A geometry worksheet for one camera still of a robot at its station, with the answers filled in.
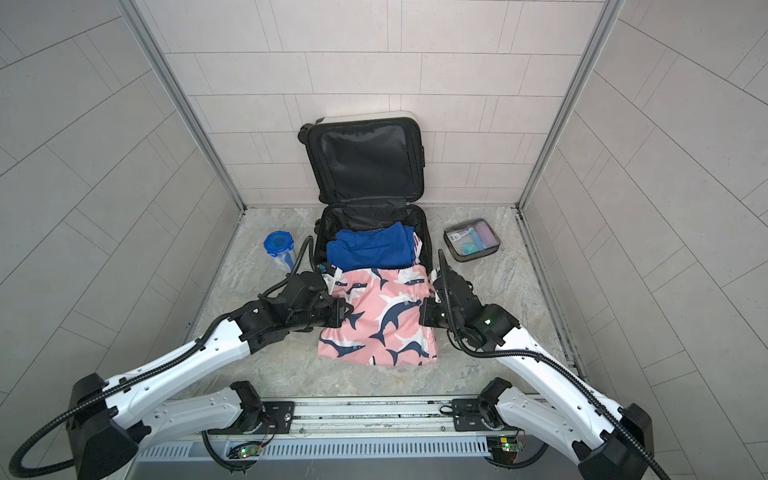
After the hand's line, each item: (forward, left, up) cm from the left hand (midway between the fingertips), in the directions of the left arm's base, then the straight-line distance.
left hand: (362, 309), depth 73 cm
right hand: (0, -13, -2) cm, 14 cm away
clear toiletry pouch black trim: (+33, -35, -16) cm, 51 cm away
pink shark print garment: (-4, -6, -3) cm, 7 cm away
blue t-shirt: (+27, -5, -10) cm, 29 cm away
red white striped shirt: (+25, -15, -10) cm, 31 cm away
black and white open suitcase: (+46, +1, +5) cm, 46 cm away
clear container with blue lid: (+22, +28, -4) cm, 36 cm away
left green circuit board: (-28, +23, -11) cm, 38 cm away
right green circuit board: (-27, -34, -15) cm, 46 cm away
